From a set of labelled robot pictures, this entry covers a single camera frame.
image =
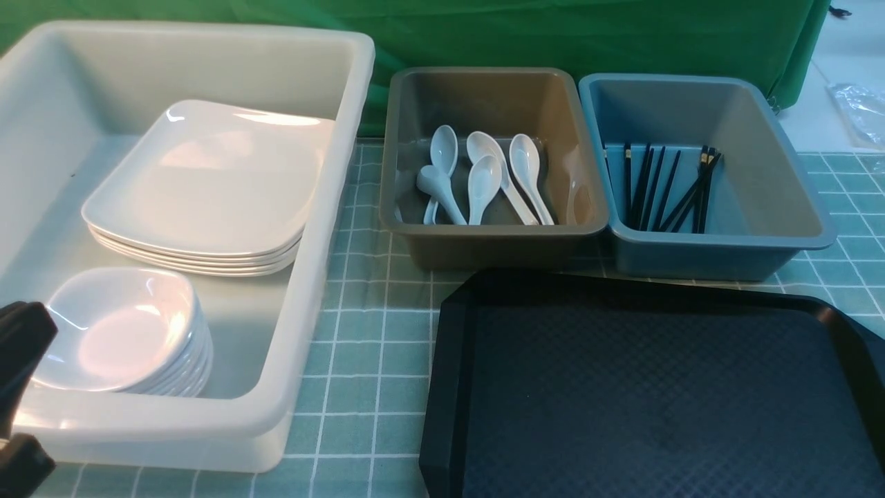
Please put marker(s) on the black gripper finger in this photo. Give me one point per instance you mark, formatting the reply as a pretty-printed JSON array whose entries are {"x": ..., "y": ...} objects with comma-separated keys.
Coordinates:
[{"x": 24, "y": 465}]

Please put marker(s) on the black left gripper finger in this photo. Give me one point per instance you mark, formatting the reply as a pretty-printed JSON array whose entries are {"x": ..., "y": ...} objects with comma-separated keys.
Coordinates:
[{"x": 27, "y": 330}]

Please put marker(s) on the large white rice plate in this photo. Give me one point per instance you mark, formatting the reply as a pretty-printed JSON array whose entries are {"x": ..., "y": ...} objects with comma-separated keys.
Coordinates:
[{"x": 214, "y": 180}]

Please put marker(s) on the bottom white square plate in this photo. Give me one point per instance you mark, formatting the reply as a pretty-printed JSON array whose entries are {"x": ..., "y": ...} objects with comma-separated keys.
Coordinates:
[{"x": 193, "y": 273}]

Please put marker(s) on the top white small bowl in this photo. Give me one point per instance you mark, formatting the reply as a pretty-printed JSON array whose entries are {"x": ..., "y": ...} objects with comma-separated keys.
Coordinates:
[{"x": 117, "y": 327}]

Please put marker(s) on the stack of white bowls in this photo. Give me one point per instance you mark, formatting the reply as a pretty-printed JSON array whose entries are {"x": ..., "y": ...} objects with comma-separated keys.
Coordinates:
[{"x": 190, "y": 372}]

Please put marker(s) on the large white plastic bin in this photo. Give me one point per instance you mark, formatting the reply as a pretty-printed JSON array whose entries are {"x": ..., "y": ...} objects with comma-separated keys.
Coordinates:
[{"x": 76, "y": 95}]

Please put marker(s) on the green grid table mat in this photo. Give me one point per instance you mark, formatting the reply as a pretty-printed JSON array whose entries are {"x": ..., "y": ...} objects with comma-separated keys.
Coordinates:
[{"x": 356, "y": 426}]

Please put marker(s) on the black serving tray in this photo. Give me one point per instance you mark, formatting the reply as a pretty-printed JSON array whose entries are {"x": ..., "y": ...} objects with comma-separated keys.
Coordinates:
[{"x": 555, "y": 385}]

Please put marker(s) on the brown plastic bin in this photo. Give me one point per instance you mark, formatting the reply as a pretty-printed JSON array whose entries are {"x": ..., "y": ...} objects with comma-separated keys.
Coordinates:
[{"x": 487, "y": 106}]

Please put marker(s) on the black chopstick bundle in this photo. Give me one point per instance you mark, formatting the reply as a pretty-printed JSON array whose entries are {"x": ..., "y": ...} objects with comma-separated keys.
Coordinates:
[{"x": 656, "y": 194}]

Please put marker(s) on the blue-grey plastic bin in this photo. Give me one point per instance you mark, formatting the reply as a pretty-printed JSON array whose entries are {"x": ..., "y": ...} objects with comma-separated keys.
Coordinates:
[{"x": 764, "y": 208}]

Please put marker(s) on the green backdrop cloth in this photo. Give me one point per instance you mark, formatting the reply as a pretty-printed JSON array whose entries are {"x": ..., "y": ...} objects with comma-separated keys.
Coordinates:
[{"x": 766, "y": 43}]

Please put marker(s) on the clear plastic bag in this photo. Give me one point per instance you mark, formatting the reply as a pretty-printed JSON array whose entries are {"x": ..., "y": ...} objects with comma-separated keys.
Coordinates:
[{"x": 862, "y": 110}]

